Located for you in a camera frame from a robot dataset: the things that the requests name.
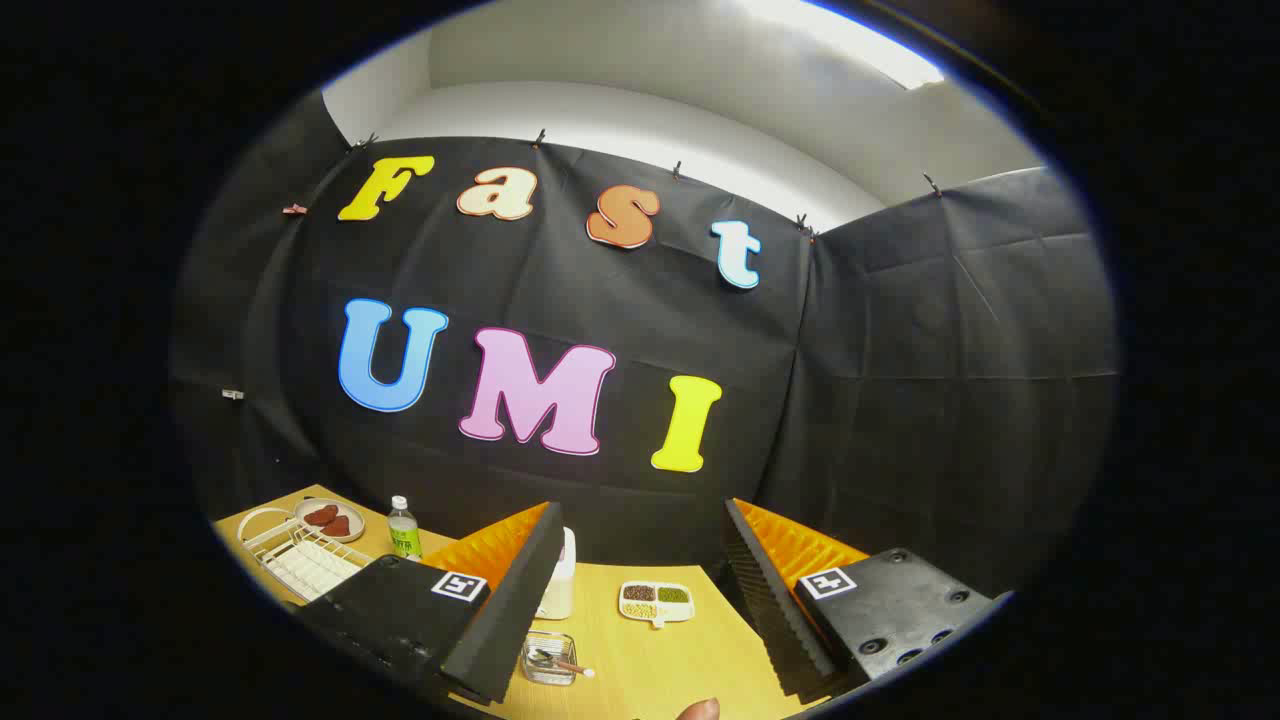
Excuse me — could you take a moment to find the black backdrop cloth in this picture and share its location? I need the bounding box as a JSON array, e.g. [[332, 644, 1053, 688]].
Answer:
[[168, 90, 1119, 601]]

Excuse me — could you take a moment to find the red checkered handle spoon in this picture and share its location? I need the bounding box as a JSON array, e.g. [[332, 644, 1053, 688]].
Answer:
[[528, 648, 597, 679]]

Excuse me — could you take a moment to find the small plate with sausages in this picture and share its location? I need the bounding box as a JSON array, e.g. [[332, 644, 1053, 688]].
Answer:
[[293, 497, 367, 544]]

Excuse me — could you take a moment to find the divided tray with beans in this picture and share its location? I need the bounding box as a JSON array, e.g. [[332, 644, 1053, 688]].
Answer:
[[618, 581, 696, 629]]

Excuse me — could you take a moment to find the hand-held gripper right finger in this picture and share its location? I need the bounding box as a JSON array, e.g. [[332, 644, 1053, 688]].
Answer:
[[720, 497, 1013, 704]]

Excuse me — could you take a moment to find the white wire dish rack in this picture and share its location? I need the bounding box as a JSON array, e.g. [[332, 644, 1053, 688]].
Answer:
[[237, 506, 376, 604]]

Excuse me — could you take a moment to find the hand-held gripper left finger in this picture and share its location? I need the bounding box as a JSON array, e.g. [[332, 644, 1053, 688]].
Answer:
[[298, 501, 567, 706]]

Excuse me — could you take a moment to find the green label drink bottle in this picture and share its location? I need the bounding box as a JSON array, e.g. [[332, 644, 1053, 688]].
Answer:
[[387, 495, 423, 561]]

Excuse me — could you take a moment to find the metal wire basket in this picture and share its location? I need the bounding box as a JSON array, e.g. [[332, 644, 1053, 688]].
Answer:
[[520, 631, 579, 687]]

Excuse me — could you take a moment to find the white toaster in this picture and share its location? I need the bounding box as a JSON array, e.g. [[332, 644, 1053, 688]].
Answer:
[[535, 527, 578, 621]]

